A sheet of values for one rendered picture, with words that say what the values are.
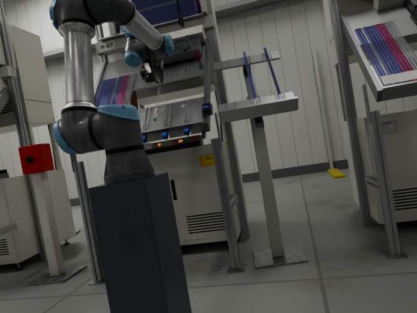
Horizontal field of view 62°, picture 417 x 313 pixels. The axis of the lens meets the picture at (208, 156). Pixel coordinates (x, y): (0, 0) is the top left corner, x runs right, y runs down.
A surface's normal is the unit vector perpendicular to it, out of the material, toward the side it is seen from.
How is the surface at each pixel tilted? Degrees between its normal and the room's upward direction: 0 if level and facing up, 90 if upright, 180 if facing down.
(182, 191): 90
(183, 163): 90
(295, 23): 90
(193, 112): 48
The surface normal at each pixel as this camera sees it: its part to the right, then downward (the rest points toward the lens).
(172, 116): -0.26, -0.61
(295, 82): -0.23, 0.07
